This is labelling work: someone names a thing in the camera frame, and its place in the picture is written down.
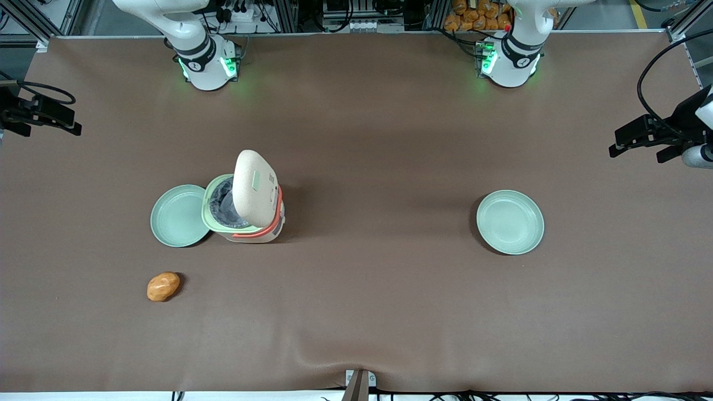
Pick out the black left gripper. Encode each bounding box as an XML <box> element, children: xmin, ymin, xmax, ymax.
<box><xmin>609</xmin><ymin>84</ymin><xmax>713</xmax><ymax>164</ymax></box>

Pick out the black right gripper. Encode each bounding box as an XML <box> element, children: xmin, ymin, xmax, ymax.
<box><xmin>0</xmin><ymin>86</ymin><xmax>83</xmax><ymax>139</ymax></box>

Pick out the cream rice cooker orange handle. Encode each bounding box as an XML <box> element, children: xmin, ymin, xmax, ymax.
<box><xmin>201</xmin><ymin>149</ymin><xmax>286</xmax><ymax>244</ymax></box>

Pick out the pale green round plate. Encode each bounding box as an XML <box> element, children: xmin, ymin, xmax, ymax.
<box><xmin>476</xmin><ymin>189</ymin><xmax>545</xmax><ymax>256</ymax></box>
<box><xmin>150</xmin><ymin>184</ymin><xmax>211</xmax><ymax>248</ymax></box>

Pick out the grey inner pot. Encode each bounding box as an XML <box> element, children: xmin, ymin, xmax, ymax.
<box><xmin>211</xmin><ymin>177</ymin><xmax>250</xmax><ymax>229</ymax></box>

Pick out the pile of orange bread rolls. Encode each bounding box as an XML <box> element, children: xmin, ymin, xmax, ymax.
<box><xmin>444</xmin><ymin>0</ymin><xmax>513</xmax><ymax>32</ymax></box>

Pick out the white power strip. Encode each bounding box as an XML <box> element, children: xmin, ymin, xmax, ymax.
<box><xmin>220</xmin><ymin>3</ymin><xmax>263</xmax><ymax>24</ymax></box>

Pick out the brown table mat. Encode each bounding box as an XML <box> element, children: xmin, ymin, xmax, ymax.
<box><xmin>0</xmin><ymin>31</ymin><xmax>713</xmax><ymax>393</ymax></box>

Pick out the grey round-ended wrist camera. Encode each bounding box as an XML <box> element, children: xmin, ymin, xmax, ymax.
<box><xmin>682</xmin><ymin>144</ymin><xmax>713</xmax><ymax>169</ymax></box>

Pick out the aluminium frame profile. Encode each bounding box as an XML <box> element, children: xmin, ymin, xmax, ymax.
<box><xmin>272</xmin><ymin>0</ymin><xmax>300</xmax><ymax>33</ymax></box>
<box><xmin>662</xmin><ymin>0</ymin><xmax>713</xmax><ymax>90</ymax></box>
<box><xmin>0</xmin><ymin>0</ymin><xmax>84</xmax><ymax>52</ymax></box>

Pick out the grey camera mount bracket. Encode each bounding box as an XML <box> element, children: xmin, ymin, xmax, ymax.
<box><xmin>341</xmin><ymin>369</ymin><xmax>377</xmax><ymax>401</ymax></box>

